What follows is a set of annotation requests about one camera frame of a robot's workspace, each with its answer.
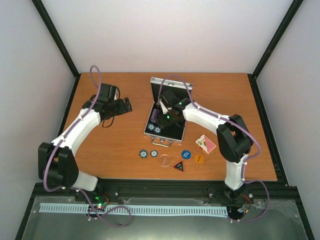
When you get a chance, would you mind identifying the aluminium poker case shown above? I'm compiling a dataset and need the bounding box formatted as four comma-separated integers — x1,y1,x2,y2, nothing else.
143,77,193,148

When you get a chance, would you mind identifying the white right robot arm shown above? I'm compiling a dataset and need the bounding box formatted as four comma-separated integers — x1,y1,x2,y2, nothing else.
157,89,254,191

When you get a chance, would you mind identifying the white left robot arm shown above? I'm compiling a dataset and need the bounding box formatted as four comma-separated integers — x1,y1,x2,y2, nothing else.
38,83,133,202

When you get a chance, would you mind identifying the pink playing card deck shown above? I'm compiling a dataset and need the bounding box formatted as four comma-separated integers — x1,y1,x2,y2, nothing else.
195,134,217,154

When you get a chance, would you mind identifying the blue white poker chip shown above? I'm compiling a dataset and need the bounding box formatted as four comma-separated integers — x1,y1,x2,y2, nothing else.
150,150,158,158
139,149,148,159

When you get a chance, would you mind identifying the blue round token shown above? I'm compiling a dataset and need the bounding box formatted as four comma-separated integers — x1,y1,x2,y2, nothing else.
181,150,192,160

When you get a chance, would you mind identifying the clear round disc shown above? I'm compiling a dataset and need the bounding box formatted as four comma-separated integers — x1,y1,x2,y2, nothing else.
158,154,172,167

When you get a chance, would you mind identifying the orange round token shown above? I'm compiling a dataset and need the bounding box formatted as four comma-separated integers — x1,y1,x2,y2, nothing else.
194,154,205,164

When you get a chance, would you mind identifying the black red triangle token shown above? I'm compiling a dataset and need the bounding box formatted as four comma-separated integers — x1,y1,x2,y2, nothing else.
171,160,185,173

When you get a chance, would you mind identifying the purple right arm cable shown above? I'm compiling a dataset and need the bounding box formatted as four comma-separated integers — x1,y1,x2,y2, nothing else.
158,75,271,222

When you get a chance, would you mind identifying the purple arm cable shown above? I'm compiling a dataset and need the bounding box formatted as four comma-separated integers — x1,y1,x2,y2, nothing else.
42,65,132,228
158,75,271,222

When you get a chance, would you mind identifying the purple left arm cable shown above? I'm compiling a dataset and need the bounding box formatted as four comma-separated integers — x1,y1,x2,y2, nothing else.
42,65,132,228

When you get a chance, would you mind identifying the black aluminium frame rail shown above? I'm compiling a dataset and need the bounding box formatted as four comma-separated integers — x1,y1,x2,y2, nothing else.
47,177,301,203

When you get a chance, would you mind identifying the white cable duct strip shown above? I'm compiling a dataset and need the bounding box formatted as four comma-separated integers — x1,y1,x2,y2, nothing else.
38,203,228,218

